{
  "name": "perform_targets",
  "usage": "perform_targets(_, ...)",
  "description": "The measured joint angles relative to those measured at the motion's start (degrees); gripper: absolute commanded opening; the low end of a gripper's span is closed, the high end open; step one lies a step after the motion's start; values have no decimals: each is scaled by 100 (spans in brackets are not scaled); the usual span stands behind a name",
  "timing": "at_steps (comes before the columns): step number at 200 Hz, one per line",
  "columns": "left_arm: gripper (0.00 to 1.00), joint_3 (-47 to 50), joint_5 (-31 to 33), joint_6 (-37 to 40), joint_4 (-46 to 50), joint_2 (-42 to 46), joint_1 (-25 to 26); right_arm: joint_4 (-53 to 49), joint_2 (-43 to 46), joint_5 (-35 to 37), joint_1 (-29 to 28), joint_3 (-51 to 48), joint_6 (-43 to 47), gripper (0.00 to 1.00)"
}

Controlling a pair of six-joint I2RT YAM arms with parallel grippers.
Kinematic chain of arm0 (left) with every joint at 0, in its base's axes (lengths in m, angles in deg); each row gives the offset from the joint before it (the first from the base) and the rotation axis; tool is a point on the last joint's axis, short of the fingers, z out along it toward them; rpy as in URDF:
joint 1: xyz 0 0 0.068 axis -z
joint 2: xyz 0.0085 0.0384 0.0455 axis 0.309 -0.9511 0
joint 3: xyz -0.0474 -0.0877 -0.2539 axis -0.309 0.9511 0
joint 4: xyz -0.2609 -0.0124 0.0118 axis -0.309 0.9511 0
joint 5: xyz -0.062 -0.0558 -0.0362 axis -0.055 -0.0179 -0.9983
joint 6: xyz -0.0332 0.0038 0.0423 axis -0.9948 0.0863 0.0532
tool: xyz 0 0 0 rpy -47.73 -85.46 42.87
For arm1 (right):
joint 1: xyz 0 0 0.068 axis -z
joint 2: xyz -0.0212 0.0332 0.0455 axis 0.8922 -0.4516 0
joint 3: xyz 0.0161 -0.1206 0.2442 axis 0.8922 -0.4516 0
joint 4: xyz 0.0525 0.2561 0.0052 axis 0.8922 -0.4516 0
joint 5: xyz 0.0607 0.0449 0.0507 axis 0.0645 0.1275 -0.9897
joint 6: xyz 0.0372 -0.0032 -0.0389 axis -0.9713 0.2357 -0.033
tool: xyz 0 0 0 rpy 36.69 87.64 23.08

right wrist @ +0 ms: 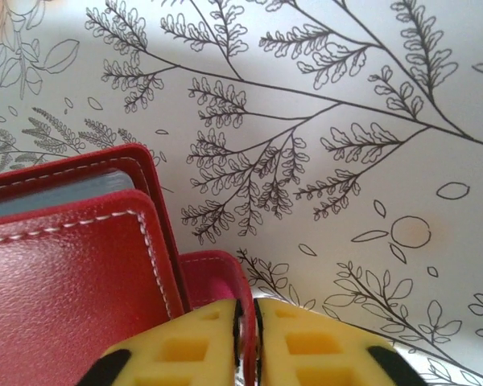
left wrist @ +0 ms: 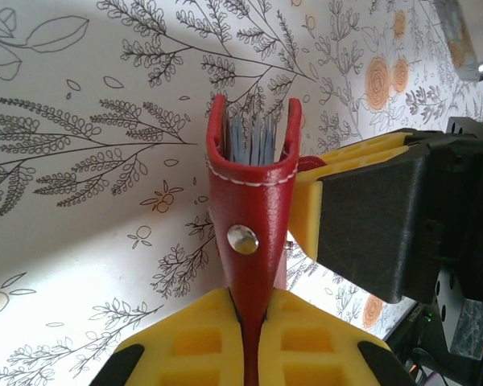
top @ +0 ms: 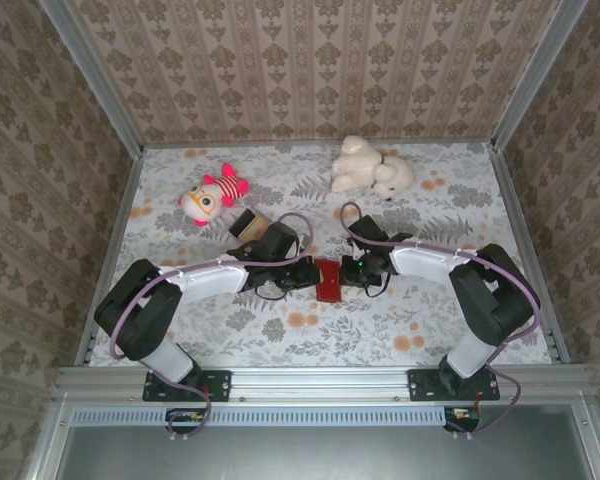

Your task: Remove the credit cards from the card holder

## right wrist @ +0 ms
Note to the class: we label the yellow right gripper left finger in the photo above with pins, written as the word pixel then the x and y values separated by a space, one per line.
pixel 177 354

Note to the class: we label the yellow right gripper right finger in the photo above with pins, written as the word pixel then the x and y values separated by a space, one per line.
pixel 326 354

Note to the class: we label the red leather card holder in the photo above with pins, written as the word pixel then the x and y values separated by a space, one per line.
pixel 64 281

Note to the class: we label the floral patterned table cover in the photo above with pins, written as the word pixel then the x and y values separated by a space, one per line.
pixel 346 181

